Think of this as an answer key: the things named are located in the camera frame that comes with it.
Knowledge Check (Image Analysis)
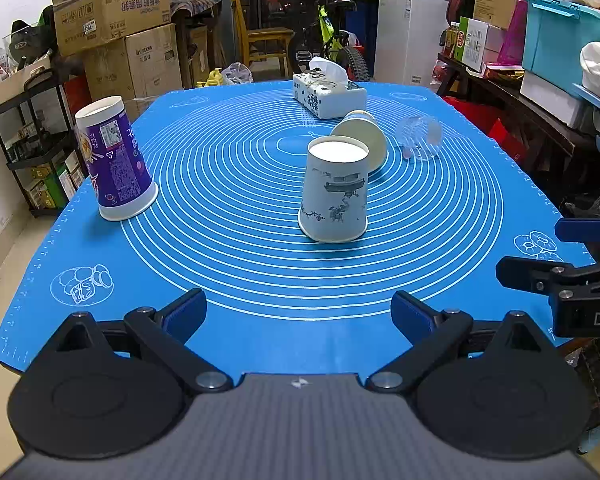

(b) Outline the large plain cardboard box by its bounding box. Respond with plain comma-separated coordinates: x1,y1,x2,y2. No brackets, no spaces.
82,23,184,107

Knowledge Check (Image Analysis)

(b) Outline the white blue-painted paper cup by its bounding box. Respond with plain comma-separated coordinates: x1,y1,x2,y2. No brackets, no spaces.
297,135,370,244

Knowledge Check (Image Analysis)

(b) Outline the clear plastic cup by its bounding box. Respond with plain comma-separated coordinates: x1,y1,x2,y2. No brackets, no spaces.
394,114,444,162

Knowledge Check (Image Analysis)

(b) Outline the red bag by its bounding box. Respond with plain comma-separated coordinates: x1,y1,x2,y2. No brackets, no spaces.
441,95,529,165

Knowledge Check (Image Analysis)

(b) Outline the white printed tissue box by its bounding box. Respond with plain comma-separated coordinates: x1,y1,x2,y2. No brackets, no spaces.
292,57,369,120

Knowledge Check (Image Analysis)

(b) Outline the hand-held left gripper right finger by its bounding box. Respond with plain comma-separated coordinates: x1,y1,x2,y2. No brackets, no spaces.
366,290,556,394

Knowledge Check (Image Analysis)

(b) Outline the wooden chair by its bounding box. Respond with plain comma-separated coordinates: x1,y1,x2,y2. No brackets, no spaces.
229,0,295,82

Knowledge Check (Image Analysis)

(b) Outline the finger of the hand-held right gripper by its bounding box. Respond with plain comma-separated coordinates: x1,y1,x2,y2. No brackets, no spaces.
495,256,600,307
554,217,600,244

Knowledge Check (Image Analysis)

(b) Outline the black helmet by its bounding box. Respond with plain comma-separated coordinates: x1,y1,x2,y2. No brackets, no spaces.
9,19,57,69

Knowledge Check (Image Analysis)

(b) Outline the black metal shelf cart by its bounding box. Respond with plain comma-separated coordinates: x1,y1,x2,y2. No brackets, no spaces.
0,67,90,219

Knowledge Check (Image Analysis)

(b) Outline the green and white carton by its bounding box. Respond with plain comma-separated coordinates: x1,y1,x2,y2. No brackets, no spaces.
452,16,507,74

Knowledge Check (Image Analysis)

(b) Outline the dark wooden side table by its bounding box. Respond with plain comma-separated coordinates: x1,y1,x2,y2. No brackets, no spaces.
436,52,598,203

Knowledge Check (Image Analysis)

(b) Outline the white chest freezer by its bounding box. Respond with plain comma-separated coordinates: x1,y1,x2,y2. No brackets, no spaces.
377,0,454,89

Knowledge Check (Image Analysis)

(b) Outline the blue silicone baking mat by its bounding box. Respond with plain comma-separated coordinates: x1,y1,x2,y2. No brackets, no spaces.
0,81,597,382

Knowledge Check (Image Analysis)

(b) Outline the white foam box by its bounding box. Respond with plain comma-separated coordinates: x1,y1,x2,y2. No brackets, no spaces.
519,69,595,129

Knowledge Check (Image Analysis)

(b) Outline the grey plastic bag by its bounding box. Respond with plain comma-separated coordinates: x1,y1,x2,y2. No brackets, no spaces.
222,62,255,85

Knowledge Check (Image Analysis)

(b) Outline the open printed cardboard box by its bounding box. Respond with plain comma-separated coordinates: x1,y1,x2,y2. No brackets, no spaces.
49,0,174,57

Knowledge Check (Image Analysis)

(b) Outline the black and green bicycle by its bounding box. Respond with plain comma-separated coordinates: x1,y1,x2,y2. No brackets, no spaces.
259,0,372,84

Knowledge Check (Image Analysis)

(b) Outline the teal plastic storage bin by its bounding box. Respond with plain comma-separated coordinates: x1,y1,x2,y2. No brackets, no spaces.
522,0,600,92

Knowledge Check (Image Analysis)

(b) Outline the pink translucent bag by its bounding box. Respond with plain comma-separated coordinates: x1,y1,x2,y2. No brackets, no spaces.
496,0,529,66

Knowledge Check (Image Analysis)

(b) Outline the cream paper cup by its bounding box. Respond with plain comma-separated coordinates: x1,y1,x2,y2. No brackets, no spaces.
329,109,389,174

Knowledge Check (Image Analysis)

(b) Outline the purple printed paper cup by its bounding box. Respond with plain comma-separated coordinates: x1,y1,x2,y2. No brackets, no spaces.
74,95,160,222

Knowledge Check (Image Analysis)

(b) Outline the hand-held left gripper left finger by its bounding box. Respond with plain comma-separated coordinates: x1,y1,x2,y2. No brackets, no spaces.
50,288,233,394

